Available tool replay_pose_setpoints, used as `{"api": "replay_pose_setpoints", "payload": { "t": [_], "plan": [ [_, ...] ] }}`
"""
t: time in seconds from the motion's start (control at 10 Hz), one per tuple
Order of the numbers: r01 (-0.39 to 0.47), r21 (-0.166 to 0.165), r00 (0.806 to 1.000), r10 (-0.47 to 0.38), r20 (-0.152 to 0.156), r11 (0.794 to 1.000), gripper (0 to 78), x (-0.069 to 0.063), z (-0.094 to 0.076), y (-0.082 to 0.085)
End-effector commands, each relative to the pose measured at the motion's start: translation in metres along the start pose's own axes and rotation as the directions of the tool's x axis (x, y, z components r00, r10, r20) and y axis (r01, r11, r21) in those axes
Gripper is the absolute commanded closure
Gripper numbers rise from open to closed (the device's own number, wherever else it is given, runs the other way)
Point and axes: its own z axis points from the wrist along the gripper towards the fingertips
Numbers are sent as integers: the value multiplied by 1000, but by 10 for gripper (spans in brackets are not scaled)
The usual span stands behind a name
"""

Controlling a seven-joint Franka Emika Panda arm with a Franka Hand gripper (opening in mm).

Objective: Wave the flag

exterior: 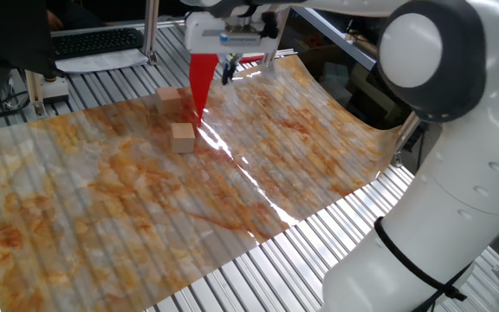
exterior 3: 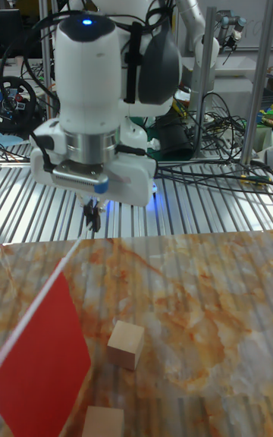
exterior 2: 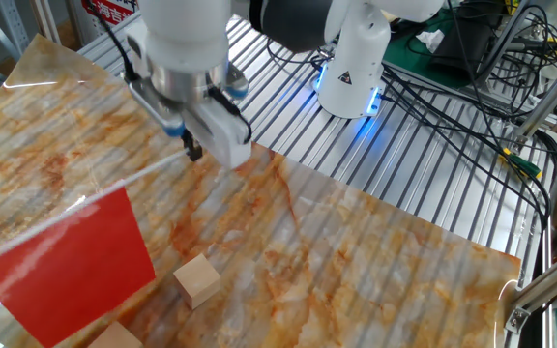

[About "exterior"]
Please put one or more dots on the black computer keyboard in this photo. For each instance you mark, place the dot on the black computer keyboard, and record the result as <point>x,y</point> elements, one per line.
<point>98,42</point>

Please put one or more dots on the orange marble pattern mat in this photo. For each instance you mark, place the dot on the orange marble pattern mat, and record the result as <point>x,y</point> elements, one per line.
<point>124,195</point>

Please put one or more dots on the red flag with white stick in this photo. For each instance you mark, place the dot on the red flag with white stick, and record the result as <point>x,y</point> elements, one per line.
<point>202,82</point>

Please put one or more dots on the light wooden cube block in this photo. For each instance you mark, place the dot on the light wooden cube block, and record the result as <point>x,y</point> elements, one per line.
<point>183,138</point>
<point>168,100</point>

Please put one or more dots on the grey metal shelf beam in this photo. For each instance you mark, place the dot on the grey metal shelf beam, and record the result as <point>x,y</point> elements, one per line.
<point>336,37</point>

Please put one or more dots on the person in black clothing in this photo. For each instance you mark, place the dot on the person in black clothing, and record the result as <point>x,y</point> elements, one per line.
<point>7,34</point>

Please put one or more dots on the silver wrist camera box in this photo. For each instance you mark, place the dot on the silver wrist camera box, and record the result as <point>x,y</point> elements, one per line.
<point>241,39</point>

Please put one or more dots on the short aluminium post with bracket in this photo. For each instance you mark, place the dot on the short aluminium post with bracket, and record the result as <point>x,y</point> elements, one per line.
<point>52,89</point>

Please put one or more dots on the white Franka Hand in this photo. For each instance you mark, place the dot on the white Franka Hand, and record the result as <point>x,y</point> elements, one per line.
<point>202,39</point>

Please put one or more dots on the person's bare hand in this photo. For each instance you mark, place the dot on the person's bare hand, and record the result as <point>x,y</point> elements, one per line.
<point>55,22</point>

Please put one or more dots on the white Franka Panda arm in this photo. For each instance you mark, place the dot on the white Franka Panda arm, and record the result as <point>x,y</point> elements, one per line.
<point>449,216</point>

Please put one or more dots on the white paper sheet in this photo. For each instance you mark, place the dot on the white paper sheet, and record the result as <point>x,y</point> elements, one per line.
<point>102,60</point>

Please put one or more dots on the slanted aluminium support post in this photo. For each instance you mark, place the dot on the slanted aluminium support post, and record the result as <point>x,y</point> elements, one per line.
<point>405,138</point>

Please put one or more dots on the colourful striped box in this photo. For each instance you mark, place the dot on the colourful striped box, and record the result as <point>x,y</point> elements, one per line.
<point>253,58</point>

